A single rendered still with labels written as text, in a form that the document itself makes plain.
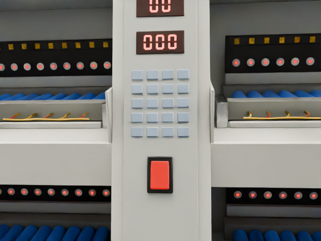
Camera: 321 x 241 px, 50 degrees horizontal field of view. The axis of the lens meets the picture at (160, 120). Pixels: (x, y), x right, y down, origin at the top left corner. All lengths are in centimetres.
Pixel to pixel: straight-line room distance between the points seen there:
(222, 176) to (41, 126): 21
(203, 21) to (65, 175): 20
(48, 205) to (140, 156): 25
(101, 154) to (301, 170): 19
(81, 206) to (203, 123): 27
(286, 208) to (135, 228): 25
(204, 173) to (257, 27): 30
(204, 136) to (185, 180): 4
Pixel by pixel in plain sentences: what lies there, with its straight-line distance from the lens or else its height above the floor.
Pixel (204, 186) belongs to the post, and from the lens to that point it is 33.
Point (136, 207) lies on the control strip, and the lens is 33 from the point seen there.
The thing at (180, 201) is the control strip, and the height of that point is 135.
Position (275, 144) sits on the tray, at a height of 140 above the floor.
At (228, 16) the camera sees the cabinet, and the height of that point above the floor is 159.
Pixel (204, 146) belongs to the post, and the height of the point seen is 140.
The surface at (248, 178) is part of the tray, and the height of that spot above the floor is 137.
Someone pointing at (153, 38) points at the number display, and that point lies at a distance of 34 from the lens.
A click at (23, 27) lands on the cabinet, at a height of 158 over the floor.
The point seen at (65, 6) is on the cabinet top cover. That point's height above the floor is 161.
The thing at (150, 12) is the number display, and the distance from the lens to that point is 34.
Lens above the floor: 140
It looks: 3 degrees up
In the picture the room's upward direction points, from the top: straight up
